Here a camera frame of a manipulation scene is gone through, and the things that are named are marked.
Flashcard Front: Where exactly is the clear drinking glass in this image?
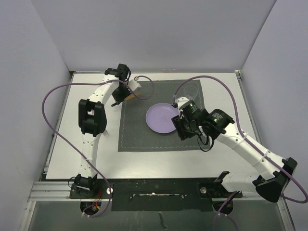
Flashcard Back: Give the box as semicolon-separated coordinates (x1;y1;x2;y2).
183;85;199;101

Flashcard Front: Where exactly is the purple plate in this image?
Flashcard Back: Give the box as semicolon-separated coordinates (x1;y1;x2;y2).
145;103;179;134

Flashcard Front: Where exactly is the grey cloth napkin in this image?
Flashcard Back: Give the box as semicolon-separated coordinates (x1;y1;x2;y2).
118;80;204;152

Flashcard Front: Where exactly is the green handled knife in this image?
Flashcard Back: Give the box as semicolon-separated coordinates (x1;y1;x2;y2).
111;95;135;107

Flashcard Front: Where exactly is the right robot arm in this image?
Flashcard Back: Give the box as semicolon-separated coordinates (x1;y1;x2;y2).
172;97;297;203

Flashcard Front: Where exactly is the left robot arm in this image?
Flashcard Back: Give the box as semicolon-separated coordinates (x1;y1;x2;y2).
74;64;131;198

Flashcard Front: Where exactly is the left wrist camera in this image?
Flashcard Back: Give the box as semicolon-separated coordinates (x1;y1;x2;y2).
128;79;141;94

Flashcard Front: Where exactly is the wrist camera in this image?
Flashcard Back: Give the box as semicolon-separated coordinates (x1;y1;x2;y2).
128;79;141;94
172;97;190;109

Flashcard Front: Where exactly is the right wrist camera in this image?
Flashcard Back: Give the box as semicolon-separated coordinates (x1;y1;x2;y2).
172;97;190;109

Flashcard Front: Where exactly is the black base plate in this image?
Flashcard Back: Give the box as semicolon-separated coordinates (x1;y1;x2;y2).
69;178;231;212

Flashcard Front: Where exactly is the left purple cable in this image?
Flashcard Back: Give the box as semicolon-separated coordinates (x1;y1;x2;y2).
42;75;154;218

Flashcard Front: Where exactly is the aluminium frame rail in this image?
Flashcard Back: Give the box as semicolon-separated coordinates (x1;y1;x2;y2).
27;180;284;202

